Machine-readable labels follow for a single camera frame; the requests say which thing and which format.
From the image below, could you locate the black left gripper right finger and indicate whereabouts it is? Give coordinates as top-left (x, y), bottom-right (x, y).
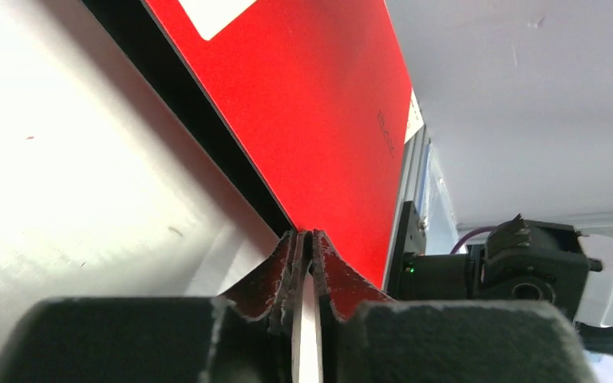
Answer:
top-left (311, 230), bottom-right (595, 382)

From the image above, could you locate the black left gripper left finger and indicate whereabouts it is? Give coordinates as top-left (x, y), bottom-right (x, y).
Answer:
top-left (0, 231), bottom-right (299, 382)

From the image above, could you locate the red notebook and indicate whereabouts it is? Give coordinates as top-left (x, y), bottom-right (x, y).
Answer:
top-left (81, 0), bottom-right (413, 383)

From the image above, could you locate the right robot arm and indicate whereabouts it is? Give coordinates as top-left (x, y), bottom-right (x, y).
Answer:
top-left (386, 201), bottom-right (613, 355)

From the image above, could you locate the grey notebook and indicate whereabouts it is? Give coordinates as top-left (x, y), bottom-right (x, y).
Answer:
top-left (404, 90), bottom-right (425, 143)

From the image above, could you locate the aluminium frame rail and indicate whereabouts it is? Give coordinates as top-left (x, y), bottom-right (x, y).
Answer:
top-left (396, 125), bottom-right (458, 255)

